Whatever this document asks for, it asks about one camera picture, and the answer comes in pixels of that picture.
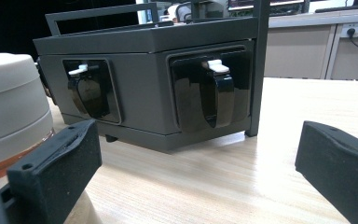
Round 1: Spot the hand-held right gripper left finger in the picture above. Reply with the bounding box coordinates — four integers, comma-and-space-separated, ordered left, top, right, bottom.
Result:
7, 119, 103, 224

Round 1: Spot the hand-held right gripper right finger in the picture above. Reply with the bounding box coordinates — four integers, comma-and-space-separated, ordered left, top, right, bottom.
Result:
294, 120, 358, 224

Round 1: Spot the white round container orange base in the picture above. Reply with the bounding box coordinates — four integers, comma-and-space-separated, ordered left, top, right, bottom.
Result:
0, 52, 56, 183

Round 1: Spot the dark grey dispenser machine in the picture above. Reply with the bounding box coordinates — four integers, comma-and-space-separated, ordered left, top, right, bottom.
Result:
32, 0, 272, 154

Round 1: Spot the beige counter cabinet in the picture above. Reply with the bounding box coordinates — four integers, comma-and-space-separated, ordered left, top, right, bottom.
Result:
262, 7, 358, 82

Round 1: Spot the white rounded device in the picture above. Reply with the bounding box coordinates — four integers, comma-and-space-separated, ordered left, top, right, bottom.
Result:
167, 3, 193, 23

